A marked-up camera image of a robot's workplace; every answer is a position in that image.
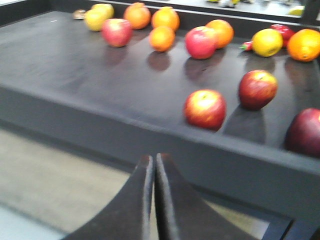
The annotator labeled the red yellow apple near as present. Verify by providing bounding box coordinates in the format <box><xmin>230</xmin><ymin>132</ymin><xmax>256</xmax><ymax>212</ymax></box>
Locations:
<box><xmin>183</xmin><ymin>89</ymin><xmax>227</xmax><ymax>131</ymax></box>

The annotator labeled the black wooden display stand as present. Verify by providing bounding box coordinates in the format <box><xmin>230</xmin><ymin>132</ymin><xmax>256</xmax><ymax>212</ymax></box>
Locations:
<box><xmin>0</xmin><ymin>0</ymin><xmax>320</xmax><ymax>240</ymax></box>

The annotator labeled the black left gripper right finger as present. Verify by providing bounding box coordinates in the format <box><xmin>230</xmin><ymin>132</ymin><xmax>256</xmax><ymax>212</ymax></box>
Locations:
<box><xmin>154</xmin><ymin>153</ymin><xmax>254</xmax><ymax>240</ymax></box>

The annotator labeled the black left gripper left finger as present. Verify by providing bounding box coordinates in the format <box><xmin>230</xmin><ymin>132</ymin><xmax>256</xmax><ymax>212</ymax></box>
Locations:
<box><xmin>64</xmin><ymin>155</ymin><xmax>154</xmax><ymax>240</ymax></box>

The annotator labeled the dark red apple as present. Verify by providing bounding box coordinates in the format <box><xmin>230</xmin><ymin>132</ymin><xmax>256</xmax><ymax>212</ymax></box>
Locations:
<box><xmin>238</xmin><ymin>69</ymin><xmax>278</xmax><ymax>111</ymax></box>
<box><xmin>284</xmin><ymin>108</ymin><xmax>320</xmax><ymax>158</ymax></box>

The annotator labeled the yellow apple front left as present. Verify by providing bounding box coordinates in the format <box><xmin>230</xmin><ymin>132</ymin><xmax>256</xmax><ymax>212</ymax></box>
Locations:
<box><xmin>84</xmin><ymin>8</ymin><xmax>108</xmax><ymax>32</ymax></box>

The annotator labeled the red apple front right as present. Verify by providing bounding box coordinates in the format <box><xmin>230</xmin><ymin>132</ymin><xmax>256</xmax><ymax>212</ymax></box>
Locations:
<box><xmin>184</xmin><ymin>26</ymin><xmax>219</xmax><ymax>60</ymax></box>

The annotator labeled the small orange front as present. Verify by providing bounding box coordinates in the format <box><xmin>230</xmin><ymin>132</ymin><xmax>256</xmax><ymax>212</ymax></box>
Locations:
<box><xmin>149</xmin><ymin>26</ymin><xmax>176</xmax><ymax>52</ymax></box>

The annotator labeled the red bell pepper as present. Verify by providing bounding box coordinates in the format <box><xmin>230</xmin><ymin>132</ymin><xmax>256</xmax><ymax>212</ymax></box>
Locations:
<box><xmin>270</xmin><ymin>24</ymin><xmax>295</xmax><ymax>48</ymax></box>

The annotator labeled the red apple front left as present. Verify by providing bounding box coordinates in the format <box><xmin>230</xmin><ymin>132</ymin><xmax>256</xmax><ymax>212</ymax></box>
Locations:
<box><xmin>101</xmin><ymin>18</ymin><xmax>133</xmax><ymax>48</ymax></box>

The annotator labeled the dark red apple right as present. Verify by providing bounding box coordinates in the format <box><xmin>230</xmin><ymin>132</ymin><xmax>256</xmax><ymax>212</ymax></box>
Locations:
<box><xmin>284</xmin><ymin>108</ymin><xmax>320</xmax><ymax>158</ymax></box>

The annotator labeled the dark red apple middle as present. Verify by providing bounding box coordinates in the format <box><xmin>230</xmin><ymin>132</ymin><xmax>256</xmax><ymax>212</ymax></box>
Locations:
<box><xmin>238</xmin><ymin>69</ymin><xmax>278</xmax><ymax>111</ymax></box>

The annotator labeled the red chili pepper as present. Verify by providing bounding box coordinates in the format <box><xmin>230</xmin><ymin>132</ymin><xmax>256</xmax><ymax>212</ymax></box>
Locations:
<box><xmin>239</xmin><ymin>41</ymin><xmax>253</xmax><ymax>52</ymax></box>

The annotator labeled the orange back middle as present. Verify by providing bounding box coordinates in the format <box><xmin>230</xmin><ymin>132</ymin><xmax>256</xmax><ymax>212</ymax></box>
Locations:
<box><xmin>151</xmin><ymin>6</ymin><xmax>180</xmax><ymax>32</ymax></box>

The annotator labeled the orange back left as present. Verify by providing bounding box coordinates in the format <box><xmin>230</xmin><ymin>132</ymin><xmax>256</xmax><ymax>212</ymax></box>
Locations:
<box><xmin>123</xmin><ymin>2</ymin><xmax>151</xmax><ymax>30</ymax></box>

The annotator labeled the orange centre right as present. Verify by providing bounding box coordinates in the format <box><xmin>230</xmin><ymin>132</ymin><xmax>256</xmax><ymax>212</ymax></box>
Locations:
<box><xmin>205</xmin><ymin>19</ymin><xmax>234</xmax><ymax>49</ymax></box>

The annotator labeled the large orange far right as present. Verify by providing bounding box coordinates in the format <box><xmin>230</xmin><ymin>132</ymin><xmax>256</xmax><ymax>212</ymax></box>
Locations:
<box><xmin>286</xmin><ymin>29</ymin><xmax>320</xmax><ymax>62</ymax></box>

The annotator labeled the yellow apple back left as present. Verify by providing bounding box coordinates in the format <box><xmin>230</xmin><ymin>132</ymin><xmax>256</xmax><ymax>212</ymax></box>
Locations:
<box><xmin>91</xmin><ymin>3</ymin><xmax>115</xmax><ymax>19</ymax></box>

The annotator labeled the brown mushroom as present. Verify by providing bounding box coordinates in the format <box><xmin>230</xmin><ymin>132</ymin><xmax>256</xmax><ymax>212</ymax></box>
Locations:
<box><xmin>72</xmin><ymin>9</ymin><xmax>86</xmax><ymax>20</ymax></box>

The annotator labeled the yellow apple right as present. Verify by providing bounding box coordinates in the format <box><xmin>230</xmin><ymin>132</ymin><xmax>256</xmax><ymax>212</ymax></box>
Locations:
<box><xmin>251</xmin><ymin>28</ymin><xmax>283</xmax><ymax>57</ymax></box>

